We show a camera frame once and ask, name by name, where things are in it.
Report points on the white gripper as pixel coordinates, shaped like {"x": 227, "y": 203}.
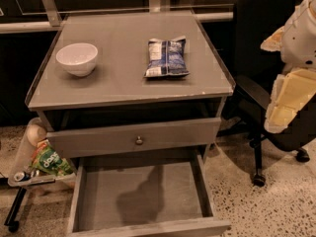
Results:
{"x": 301, "y": 39}

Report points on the blue chip bag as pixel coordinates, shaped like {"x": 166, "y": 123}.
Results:
{"x": 166, "y": 58}

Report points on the closed grey top drawer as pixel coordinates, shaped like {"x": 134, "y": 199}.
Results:
{"x": 121, "y": 139}

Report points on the round metal drawer knob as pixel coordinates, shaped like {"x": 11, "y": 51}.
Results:
{"x": 139, "y": 140}

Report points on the open grey middle drawer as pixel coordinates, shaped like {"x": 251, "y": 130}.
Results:
{"x": 144, "y": 194}

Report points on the grey drawer cabinet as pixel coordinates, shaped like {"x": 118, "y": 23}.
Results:
{"x": 116, "y": 92}

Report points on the green snack bag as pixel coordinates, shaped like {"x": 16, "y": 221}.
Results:
{"x": 46, "y": 159}

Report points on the black office chair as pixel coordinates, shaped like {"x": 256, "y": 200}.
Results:
{"x": 254, "y": 71}

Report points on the white ceramic bowl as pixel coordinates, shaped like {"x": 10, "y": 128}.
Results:
{"x": 78, "y": 59}

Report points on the soda can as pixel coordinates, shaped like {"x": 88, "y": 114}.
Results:
{"x": 21, "y": 176}

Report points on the black stand leg with wheel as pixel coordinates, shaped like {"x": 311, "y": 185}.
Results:
{"x": 11, "y": 222}

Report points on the metal wall rail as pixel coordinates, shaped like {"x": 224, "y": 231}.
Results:
{"x": 26, "y": 16}

